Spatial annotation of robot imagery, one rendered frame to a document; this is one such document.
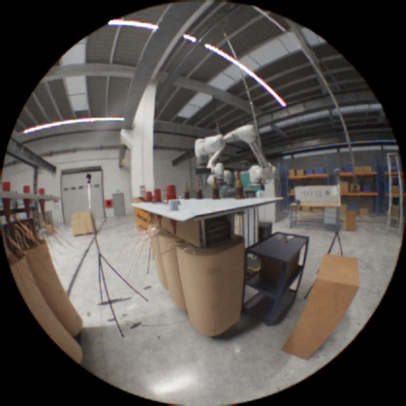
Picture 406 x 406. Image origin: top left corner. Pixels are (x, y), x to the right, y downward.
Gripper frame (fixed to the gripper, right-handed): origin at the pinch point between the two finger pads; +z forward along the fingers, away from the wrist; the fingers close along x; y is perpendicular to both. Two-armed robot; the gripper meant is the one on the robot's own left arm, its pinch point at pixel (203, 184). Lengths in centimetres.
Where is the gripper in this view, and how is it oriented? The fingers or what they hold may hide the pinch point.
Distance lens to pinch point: 111.7
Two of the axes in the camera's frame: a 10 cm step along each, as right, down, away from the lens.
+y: 1.1, 0.6, -9.9
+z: 0.7, 9.9, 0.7
